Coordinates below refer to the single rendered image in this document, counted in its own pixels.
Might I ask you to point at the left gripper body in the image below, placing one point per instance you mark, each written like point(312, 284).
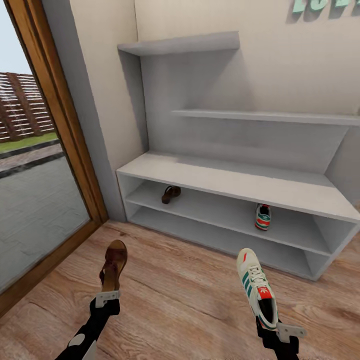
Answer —
point(111, 308)

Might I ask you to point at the gym shoe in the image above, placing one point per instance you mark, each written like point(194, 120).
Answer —
point(263, 216)
point(260, 296)

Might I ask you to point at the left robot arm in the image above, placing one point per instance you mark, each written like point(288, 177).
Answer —
point(84, 344)

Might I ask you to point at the sandal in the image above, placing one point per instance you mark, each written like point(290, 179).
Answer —
point(174, 191)
point(116, 257)

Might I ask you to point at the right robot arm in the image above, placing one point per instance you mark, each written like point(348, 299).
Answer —
point(284, 340)

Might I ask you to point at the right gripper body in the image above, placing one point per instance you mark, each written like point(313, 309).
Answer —
point(270, 340)

